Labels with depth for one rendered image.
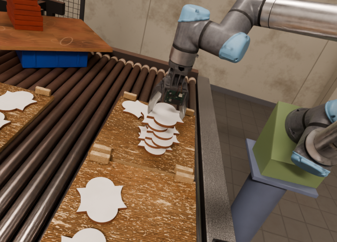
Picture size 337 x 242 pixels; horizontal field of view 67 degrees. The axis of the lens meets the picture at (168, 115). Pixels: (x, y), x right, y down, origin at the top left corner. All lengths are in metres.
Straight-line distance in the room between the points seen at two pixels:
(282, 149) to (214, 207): 0.41
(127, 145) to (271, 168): 0.57
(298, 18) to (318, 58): 3.42
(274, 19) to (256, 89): 3.37
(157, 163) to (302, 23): 0.56
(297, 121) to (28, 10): 1.29
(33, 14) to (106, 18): 2.57
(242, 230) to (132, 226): 0.83
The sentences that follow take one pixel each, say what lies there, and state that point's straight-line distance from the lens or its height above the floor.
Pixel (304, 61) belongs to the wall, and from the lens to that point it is 4.05.
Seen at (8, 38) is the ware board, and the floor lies 1.04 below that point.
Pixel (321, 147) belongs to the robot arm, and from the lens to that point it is 0.84.
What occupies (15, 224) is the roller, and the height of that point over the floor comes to 0.91.
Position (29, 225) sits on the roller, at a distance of 0.71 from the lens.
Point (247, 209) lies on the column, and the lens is 1.33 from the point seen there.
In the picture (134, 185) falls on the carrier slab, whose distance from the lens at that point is 0.77.
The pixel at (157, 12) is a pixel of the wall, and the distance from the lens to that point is 3.77.
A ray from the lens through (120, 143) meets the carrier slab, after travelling 0.90.
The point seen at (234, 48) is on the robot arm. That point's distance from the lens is 0.65.
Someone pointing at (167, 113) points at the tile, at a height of 1.07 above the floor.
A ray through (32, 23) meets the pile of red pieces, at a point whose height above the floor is 1.07.
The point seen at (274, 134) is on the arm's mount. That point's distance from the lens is 1.09.
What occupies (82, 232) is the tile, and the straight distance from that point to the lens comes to 0.66.
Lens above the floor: 1.50
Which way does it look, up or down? 31 degrees down
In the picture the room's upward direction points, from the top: 16 degrees clockwise
